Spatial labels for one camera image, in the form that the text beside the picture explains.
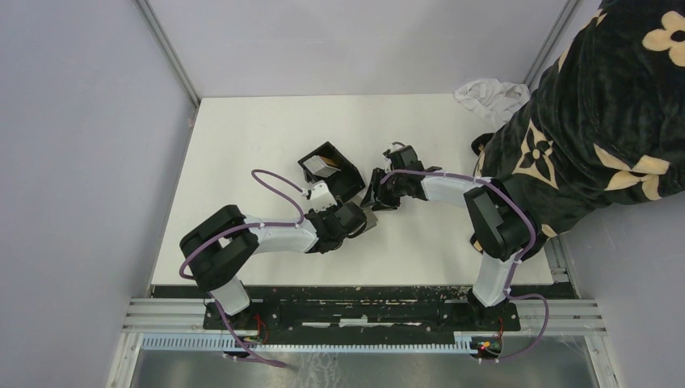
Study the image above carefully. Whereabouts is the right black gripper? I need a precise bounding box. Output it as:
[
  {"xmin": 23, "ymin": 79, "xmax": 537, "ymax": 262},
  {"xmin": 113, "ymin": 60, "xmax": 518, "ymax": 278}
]
[{"xmin": 360, "ymin": 167, "xmax": 406, "ymax": 211}]

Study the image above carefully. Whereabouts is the grey leather card holder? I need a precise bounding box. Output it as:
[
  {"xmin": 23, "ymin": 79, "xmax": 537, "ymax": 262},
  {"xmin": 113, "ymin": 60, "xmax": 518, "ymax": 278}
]
[{"xmin": 348, "ymin": 203, "xmax": 378, "ymax": 238}]

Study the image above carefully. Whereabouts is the black plastic card box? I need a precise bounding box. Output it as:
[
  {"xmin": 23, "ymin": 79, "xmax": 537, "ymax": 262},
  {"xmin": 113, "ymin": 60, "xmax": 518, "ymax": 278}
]
[{"xmin": 297, "ymin": 141, "xmax": 366, "ymax": 202}]

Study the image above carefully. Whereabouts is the stack of credit cards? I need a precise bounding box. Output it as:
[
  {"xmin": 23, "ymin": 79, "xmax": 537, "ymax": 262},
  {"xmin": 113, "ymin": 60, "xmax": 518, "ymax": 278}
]
[{"xmin": 303, "ymin": 155, "xmax": 341, "ymax": 178}]

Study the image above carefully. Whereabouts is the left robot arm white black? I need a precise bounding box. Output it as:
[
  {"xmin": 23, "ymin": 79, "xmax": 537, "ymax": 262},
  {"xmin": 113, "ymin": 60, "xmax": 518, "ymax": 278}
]
[{"xmin": 179, "ymin": 203, "xmax": 368, "ymax": 329}]

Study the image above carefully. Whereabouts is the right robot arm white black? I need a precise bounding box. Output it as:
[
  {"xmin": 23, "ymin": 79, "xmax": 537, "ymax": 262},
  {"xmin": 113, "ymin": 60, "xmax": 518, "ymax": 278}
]
[{"xmin": 362, "ymin": 145, "xmax": 539, "ymax": 330}]

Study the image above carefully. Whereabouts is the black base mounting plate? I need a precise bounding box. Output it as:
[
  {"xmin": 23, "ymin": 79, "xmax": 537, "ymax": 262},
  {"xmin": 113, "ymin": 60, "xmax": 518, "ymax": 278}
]
[{"xmin": 150, "ymin": 285, "xmax": 576, "ymax": 347}]

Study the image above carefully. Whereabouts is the white crumpled cloth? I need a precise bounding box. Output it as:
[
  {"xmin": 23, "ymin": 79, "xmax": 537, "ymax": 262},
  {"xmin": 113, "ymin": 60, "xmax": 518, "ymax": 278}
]
[{"xmin": 454, "ymin": 78, "xmax": 531, "ymax": 130}]

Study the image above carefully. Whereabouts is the black floral plush blanket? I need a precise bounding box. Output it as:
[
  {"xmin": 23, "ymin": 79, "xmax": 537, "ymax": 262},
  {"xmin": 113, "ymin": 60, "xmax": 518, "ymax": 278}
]
[{"xmin": 471, "ymin": 1, "xmax": 684, "ymax": 251}]

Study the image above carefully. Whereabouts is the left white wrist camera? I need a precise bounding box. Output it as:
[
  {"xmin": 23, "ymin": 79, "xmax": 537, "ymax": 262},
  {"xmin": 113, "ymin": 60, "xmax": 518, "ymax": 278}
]
[{"xmin": 305, "ymin": 180, "xmax": 338, "ymax": 213}]

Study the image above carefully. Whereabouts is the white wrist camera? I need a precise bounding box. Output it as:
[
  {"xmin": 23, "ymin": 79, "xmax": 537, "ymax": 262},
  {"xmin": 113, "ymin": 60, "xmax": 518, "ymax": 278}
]
[
  {"xmin": 383, "ymin": 141, "xmax": 406, "ymax": 158},
  {"xmin": 305, "ymin": 180, "xmax": 338, "ymax": 213}
]

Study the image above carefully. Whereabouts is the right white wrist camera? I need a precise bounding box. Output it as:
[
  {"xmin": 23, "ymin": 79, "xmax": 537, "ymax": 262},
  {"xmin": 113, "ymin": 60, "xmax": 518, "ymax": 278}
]
[{"xmin": 383, "ymin": 141, "xmax": 406, "ymax": 158}]

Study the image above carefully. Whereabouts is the aluminium frame rail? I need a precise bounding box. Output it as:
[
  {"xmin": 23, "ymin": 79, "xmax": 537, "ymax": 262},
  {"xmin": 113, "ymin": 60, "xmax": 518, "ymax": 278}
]
[{"xmin": 123, "ymin": 235, "xmax": 608, "ymax": 337}]

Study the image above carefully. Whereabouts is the grey slotted cable duct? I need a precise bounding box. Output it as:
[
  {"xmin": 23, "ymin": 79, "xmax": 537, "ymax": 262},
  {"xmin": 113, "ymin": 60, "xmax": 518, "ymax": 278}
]
[{"xmin": 141, "ymin": 333, "xmax": 477, "ymax": 355}]

